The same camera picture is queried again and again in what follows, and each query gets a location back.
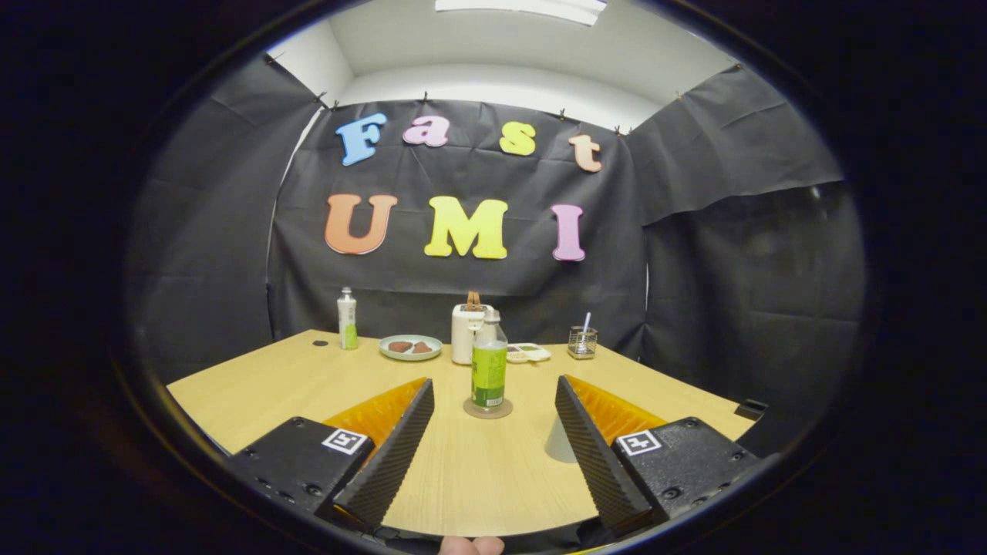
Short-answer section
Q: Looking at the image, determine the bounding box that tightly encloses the round brown coaster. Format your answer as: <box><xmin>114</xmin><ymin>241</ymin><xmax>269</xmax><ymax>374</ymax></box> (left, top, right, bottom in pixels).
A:
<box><xmin>463</xmin><ymin>396</ymin><xmax>514</xmax><ymax>420</ymax></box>

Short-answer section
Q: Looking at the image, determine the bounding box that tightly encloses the white cup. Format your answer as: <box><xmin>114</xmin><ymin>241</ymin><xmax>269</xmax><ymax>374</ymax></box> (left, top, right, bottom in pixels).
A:
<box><xmin>544</xmin><ymin>416</ymin><xmax>579</xmax><ymax>464</ymax></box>

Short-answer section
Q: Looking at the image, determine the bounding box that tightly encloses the pale green plate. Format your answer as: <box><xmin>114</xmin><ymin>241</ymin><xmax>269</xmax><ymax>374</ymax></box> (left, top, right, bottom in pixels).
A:
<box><xmin>379</xmin><ymin>335</ymin><xmax>444</xmax><ymax>362</ymax></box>

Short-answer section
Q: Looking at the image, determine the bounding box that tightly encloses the small white green bottle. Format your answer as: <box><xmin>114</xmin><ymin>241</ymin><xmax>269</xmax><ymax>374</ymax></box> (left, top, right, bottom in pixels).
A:
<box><xmin>337</xmin><ymin>287</ymin><xmax>359</xmax><ymax>351</ymax></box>

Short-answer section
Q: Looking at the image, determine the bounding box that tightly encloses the green label juice bottle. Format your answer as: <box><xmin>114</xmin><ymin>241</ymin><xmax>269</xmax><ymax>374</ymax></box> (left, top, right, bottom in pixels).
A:
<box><xmin>471</xmin><ymin>308</ymin><xmax>509</xmax><ymax>409</ymax></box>

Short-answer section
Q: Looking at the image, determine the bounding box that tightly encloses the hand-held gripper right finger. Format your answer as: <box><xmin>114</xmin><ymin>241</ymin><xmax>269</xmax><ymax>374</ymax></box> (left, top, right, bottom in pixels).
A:
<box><xmin>554</xmin><ymin>375</ymin><xmax>764</xmax><ymax>538</ymax></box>

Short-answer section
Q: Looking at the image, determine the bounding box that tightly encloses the ceiling light panel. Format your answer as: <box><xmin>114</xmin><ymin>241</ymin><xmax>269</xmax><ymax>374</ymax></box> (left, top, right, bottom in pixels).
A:
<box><xmin>434</xmin><ymin>0</ymin><xmax>608</xmax><ymax>27</ymax></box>

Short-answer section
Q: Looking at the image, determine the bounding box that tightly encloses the wooden table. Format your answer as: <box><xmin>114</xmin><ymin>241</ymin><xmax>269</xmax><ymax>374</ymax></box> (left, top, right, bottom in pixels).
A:
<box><xmin>166</xmin><ymin>329</ymin><xmax>756</xmax><ymax>538</ymax></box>

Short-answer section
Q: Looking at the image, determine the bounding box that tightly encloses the white toaster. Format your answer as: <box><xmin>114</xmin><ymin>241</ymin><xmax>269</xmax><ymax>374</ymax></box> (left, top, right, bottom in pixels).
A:
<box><xmin>451</xmin><ymin>304</ymin><xmax>494</xmax><ymax>366</ymax></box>

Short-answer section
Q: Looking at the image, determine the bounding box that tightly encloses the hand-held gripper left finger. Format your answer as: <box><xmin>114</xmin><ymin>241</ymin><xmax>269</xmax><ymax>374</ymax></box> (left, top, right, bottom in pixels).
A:
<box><xmin>227</xmin><ymin>376</ymin><xmax>436</xmax><ymax>533</ymax></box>

